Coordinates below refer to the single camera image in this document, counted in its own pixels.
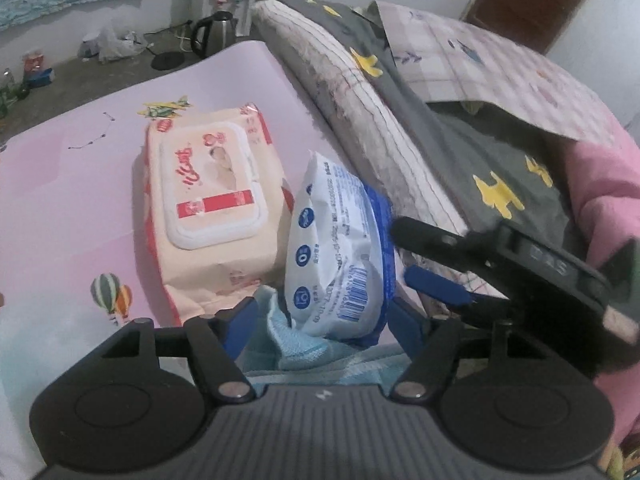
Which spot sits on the light blue checked towel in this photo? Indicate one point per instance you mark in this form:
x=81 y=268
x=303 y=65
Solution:
x=300 y=352

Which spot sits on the checked printed sheet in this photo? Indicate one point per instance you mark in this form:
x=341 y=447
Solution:
x=505 y=65

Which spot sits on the pink cloth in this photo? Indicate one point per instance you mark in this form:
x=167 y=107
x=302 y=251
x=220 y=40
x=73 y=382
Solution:
x=610 y=210

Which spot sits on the black kettle base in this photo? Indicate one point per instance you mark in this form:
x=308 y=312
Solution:
x=167 y=61

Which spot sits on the green bottle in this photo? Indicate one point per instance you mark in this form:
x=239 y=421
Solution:
x=11 y=92

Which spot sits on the crumpled plastic bag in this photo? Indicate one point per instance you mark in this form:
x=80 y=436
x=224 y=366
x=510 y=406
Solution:
x=115 y=42

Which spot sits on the blue white tissue pack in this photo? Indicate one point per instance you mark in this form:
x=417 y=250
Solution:
x=335 y=250

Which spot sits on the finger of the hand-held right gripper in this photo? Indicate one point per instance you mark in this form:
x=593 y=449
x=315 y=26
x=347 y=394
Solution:
x=440 y=290
x=430 y=240

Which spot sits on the grey blanket with yellow print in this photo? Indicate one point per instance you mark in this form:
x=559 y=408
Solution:
x=440 y=125

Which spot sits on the steel electric kettle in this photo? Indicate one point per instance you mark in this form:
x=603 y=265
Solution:
x=217 y=32

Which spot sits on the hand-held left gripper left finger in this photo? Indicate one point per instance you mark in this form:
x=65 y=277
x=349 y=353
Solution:
x=242 y=327

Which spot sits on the pink wet wipes pack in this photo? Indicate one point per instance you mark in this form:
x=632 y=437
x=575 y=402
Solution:
x=210 y=195

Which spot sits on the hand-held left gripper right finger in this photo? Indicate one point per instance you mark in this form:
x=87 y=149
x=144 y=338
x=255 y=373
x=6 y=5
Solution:
x=402 y=327

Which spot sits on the white checked quilt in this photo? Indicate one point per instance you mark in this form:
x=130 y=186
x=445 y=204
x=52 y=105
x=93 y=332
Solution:
x=360 y=105

